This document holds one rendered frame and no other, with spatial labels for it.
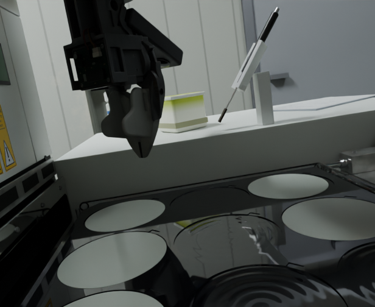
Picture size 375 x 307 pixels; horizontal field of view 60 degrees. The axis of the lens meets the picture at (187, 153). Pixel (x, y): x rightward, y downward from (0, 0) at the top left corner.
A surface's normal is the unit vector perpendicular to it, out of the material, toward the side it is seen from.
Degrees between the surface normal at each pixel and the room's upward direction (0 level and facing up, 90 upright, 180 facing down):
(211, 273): 0
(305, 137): 90
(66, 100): 90
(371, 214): 0
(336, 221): 0
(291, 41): 90
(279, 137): 90
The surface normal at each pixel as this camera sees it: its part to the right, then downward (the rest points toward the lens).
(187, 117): 0.52, 0.09
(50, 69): 0.10, 0.18
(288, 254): -0.15, -0.97
